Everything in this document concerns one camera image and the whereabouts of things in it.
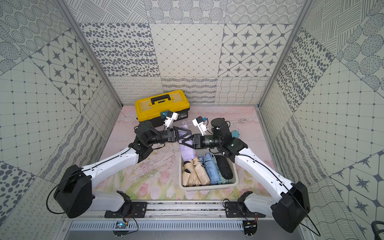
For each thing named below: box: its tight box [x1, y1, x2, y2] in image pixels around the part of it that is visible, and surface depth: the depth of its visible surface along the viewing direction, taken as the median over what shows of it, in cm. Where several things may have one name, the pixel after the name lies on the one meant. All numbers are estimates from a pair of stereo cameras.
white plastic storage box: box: [179, 148, 239, 191], surface depth 74 cm
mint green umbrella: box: [218, 174, 232, 185], surface depth 78 cm
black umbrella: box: [215, 155, 233, 180], surface depth 79 cm
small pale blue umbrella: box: [198, 152, 220, 185], surface depth 78 cm
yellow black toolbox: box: [135, 90, 190, 128], surface depth 100 cm
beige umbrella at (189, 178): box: [182, 161, 200, 187], surface depth 76 cm
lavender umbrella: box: [178, 124, 196, 162], surface depth 66 cm
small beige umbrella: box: [193, 156, 211, 186], surface depth 77 cm
